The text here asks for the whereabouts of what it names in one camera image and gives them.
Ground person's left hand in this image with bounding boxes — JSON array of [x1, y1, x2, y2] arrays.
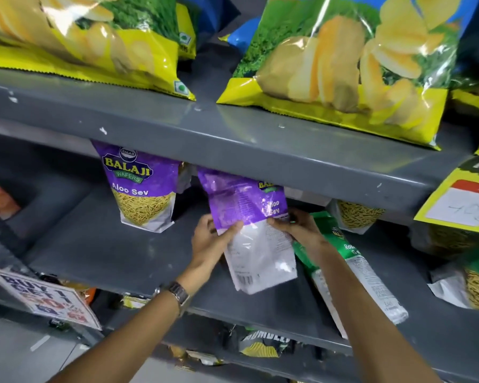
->
[[190, 214, 244, 281]]

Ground person's right hand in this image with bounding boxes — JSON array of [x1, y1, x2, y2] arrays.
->
[[267, 208, 333, 260]]

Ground purple snack packet back view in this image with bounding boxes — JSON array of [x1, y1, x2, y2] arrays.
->
[[197, 168, 298, 295]]

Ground purple snack packet view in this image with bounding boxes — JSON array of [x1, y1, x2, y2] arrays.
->
[[92, 140, 184, 234], [197, 168, 298, 295]]

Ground person's left forearm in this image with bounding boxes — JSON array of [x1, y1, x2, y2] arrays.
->
[[48, 264, 209, 383]]

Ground person's right forearm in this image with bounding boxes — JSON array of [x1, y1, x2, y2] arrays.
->
[[316, 242, 441, 383]]

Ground clear snack packet yellow noodles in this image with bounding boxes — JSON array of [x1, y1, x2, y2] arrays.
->
[[328, 199, 386, 236]]

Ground silver wristwatch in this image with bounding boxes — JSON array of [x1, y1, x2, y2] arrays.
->
[[153, 281, 191, 317]]

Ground grey metal shelf rack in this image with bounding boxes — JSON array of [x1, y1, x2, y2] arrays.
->
[[0, 44, 479, 383]]

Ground purple snack packet front view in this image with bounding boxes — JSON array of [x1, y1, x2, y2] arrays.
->
[[92, 140, 184, 234]]

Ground black yellow chips packet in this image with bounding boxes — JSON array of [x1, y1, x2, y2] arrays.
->
[[224, 325, 294, 359]]

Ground large yellow chips bag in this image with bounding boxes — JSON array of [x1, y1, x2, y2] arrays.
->
[[217, 0, 479, 151], [0, 0, 196, 101], [449, 0, 479, 116]]

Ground yellow price tag sign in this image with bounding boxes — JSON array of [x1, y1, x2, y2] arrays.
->
[[414, 129, 479, 236]]

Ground blue chips bag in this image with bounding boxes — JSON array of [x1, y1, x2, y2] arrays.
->
[[219, 16, 262, 56]]

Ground white offer sign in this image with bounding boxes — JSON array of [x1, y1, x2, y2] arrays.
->
[[0, 265, 102, 331]]

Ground green white snack packet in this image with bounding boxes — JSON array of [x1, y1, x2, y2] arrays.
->
[[427, 243, 479, 311]]

